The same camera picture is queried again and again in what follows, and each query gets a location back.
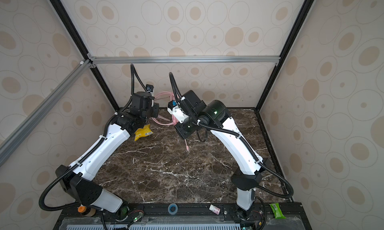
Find pink cat-ear headphones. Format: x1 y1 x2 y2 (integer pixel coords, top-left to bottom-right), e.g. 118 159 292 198
152 91 179 126

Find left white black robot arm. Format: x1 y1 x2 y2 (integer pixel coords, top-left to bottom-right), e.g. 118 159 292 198
39 65 159 220

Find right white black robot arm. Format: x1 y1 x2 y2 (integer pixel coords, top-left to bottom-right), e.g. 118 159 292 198
168 73 294 211

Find yellow snack packet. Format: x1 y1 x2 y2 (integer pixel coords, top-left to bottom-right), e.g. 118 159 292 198
135 124 153 141

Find blue tape roll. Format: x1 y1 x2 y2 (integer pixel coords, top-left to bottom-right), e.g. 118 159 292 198
168 203 178 215

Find small white pink box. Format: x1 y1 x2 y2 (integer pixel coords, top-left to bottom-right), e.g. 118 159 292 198
209 205 221 215

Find orange-capped brown bottle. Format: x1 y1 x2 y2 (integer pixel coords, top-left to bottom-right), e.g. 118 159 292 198
78 205 97 217

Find green packet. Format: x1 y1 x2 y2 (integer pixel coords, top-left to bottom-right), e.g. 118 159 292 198
269 203 286 220

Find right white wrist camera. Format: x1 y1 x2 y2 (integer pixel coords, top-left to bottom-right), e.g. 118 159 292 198
167 100 189 125

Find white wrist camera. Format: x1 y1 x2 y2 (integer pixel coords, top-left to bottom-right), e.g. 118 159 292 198
146 84 154 96
167 100 189 125

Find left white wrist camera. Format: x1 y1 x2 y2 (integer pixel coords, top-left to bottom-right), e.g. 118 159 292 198
146 84 154 96

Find back aluminium rail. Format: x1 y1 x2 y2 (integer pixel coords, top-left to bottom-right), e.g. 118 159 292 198
91 56 280 64

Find aluminium rail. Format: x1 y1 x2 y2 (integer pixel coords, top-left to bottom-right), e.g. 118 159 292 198
91 56 280 64
1 60 91 165

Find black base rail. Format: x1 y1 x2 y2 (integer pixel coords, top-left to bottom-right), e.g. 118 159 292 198
54 202 312 230

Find left aluminium rail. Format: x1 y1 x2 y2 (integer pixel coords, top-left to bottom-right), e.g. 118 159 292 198
1 60 91 165

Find left black frame post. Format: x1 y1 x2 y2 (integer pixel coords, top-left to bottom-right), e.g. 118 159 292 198
49 0 119 111

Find black frame post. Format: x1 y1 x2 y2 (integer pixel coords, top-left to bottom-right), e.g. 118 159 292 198
255 0 315 113
49 0 119 111

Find right black frame post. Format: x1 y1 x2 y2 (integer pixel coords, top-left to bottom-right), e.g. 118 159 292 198
255 0 315 113

